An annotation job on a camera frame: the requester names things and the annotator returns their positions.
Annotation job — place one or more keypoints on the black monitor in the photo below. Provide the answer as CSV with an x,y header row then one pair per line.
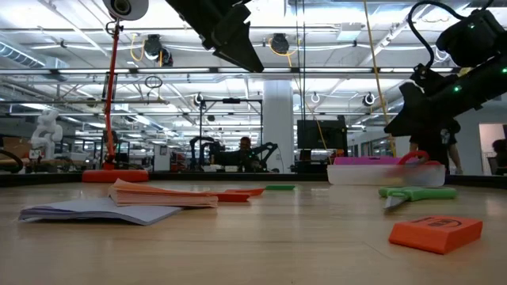
x,y
321,134

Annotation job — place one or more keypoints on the red desk lamp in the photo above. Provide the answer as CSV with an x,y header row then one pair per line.
x,y
115,176

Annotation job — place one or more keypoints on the orange eraser black print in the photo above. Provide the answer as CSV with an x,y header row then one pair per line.
x,y
435,235

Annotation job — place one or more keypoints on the red eraser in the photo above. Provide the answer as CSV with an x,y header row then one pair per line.
x,y
233,197

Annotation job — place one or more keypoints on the clear pencil box pink lid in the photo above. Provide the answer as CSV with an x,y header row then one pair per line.
x,y
356,176

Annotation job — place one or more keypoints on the black background robot arm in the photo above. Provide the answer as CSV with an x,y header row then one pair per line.
x,y
206,146
267,150

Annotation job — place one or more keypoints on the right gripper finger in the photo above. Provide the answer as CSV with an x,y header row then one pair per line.
x,y
416,115

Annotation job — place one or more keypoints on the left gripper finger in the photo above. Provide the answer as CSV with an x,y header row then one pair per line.
x,y
237,43

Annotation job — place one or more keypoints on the black background frame rig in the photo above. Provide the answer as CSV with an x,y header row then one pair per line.
x,y
231,101

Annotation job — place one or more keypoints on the green eraser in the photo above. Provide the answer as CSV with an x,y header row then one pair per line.
x,y
280,187

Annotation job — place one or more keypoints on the white building column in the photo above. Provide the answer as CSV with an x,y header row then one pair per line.
x,y
277,118

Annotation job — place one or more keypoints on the lavender sticky note pad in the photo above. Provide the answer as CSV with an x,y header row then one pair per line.
x,y
79,210

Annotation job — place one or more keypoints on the black aluminium table frame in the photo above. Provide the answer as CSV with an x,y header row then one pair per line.
x,y
237,177

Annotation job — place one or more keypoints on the pink sticky note pad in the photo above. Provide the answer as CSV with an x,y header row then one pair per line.
x,y
158,196

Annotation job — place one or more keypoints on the person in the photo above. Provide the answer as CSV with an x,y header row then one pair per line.
x,y
435,148
500,148
245,144

